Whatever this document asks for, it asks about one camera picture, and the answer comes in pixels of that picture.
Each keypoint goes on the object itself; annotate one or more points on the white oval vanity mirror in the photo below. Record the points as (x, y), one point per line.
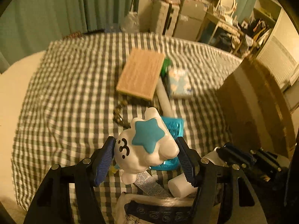
(227, 7)

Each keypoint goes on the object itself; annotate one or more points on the tan carton box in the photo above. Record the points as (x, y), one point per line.
(140, 74)

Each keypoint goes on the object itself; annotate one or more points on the silver mini fridge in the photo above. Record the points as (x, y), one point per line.
(190, 19)

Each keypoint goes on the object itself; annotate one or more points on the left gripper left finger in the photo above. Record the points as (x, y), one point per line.
(51, 203)

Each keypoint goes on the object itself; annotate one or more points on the white louvered wardrobe door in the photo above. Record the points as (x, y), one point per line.
(280, 52)

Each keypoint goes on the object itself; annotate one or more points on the brown cardboard box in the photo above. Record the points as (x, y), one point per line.
(256, 111)

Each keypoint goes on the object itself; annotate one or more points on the green small packet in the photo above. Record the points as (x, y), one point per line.
(166, 64)

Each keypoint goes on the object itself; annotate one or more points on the white cylindrical tube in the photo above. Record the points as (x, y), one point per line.
(163, 99)

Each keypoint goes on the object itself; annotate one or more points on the floral tissue pack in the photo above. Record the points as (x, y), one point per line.
(178, 83)

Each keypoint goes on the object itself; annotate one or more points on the brown patterned bag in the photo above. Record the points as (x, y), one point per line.
(77, 34)

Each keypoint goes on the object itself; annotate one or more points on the white dressing table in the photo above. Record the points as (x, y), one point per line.
(218, 23)

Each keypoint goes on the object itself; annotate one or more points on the white bear star toy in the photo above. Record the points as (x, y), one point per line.
(146, 143)

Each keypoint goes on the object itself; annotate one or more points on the white suitcase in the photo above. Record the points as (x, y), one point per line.
(164, 17)

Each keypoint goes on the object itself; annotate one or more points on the large green curtain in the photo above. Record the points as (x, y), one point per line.
(28, 26)

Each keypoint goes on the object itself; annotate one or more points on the black patterned plastic pouch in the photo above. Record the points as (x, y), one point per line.
(133, 208)

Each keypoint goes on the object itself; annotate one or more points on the wooden chair with clothes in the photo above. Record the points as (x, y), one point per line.
(242, 45)

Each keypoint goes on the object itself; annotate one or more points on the small white cream tube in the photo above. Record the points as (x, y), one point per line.
(149, 185)

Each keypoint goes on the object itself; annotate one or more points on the green checkered cloth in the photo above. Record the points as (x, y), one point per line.
(68, 108)

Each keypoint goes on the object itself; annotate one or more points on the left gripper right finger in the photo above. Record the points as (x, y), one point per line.
(222, 186)

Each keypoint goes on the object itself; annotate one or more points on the large clear water jug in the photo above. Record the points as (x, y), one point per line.
(130, 23)

